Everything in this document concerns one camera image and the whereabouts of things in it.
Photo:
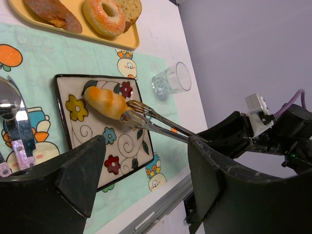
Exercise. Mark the metal serving tongs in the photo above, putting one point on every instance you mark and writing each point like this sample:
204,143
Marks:
141,116

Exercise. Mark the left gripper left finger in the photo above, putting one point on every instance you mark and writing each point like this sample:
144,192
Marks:
53,197

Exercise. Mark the green cartoon placemat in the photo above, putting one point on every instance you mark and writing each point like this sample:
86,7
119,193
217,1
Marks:
45,55

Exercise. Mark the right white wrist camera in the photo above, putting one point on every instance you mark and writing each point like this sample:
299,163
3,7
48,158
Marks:
258,114

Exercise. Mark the striped bread roll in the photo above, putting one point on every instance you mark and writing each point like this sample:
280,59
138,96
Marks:
106,102

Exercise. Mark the aluminium table front rail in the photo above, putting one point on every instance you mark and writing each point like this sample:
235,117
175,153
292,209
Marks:
161,208

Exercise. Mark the clear drinking glass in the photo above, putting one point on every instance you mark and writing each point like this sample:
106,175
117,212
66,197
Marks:
174,79

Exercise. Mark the yellow plastic tray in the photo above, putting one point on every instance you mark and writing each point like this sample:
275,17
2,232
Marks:
129,40

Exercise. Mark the seeded bread slice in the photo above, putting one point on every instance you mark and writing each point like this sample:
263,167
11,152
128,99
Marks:
132,10

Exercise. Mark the square floral ceramic plate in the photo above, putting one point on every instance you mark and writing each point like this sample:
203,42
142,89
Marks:
117,150

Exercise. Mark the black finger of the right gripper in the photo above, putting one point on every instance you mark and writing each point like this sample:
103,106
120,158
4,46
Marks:
232,136

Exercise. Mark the spoon with pink handle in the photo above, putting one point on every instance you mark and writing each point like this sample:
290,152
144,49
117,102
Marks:
9,106

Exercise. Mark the knife with pink handle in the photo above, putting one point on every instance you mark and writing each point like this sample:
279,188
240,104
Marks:
25,128

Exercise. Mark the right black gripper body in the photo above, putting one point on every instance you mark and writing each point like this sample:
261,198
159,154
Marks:
289,136

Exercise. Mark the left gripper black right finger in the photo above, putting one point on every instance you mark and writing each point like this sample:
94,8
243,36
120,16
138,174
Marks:
234,199

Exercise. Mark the reddish brown bread piece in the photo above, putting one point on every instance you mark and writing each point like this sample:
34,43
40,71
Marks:
56,13

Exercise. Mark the sugared orange donut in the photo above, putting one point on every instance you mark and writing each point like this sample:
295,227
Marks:
105,16

